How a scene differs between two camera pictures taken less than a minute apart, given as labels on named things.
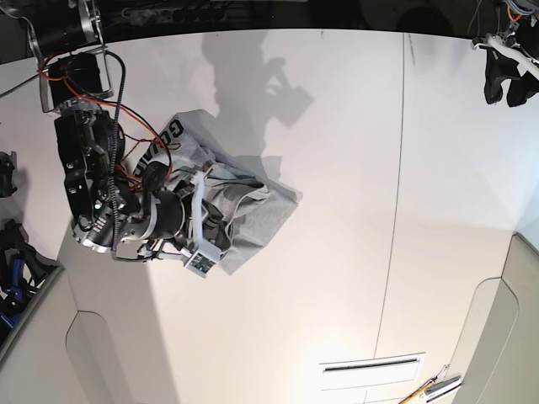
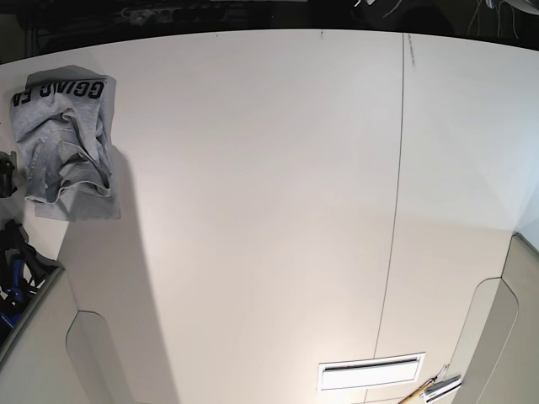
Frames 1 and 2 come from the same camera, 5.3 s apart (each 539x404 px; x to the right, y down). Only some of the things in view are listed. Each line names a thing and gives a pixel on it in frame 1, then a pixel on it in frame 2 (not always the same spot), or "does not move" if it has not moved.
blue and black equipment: x=24 y=268 does not move
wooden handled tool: x=418 y=392 does not move
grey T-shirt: x=246 y=208 -> x=63 y=122
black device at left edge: x=8 y=164 does not move
